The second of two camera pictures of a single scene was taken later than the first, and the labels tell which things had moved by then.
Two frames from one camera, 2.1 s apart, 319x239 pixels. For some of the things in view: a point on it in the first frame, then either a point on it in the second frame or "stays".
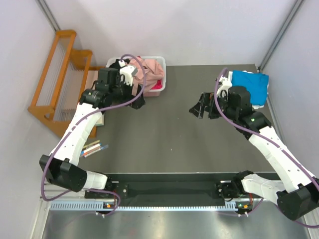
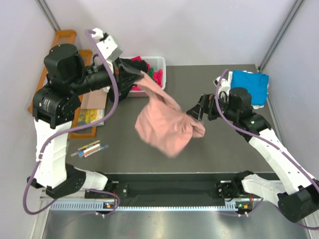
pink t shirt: x=154 y=71 to x=161 y=125
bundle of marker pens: x=92 y=148 stays
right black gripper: x=209 y=99 stays
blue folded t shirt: x=257 y=82 stays
